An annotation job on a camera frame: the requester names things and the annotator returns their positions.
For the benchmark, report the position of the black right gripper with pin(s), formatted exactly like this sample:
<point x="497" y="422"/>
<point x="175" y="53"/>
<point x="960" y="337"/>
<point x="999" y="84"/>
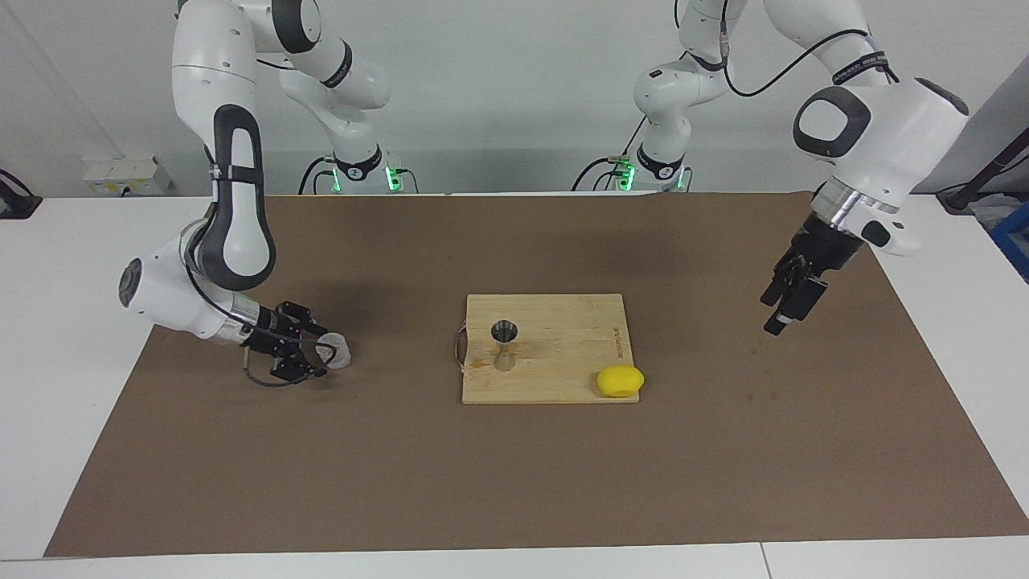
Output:
<point x="277" y="338"/>

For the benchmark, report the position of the clear plastic bag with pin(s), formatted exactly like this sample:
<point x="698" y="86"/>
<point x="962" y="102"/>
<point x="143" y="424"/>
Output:
<point x="995" y="211"/>

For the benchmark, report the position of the clear plastic cup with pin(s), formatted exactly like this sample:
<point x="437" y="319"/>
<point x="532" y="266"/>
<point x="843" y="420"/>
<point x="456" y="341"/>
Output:
<point x="339" y="354"/>

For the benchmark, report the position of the black stand leg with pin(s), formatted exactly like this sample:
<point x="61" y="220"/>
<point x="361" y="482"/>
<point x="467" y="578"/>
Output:
<point x="977" y="183"/>

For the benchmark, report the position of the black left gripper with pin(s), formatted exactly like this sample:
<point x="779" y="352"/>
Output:
<point x="828" y="249"/>

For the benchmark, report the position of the steel jigger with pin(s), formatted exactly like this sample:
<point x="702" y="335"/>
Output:
<point x="504" y="331"/>

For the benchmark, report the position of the white power strip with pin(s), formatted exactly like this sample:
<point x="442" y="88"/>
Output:
<point x="125" y="173"/>

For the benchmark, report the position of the wooden cutting board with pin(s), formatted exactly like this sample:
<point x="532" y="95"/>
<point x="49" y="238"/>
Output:
<point x="563" y="338"/>

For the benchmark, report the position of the blue crate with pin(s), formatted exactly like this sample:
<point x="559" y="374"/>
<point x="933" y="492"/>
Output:
<point x="1014" y="241"/>

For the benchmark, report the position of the black clamp mount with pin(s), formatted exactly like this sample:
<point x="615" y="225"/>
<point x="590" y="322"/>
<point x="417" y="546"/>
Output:
<point x="16" y="205"/>

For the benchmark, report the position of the brown table mat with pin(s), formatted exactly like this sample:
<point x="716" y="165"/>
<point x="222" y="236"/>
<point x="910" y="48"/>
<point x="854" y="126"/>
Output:
<point x="321" y="466"/>

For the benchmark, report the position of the yellow lemon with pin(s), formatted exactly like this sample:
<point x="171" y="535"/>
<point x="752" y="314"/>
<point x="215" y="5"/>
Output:
<point x="620" y="381"/>

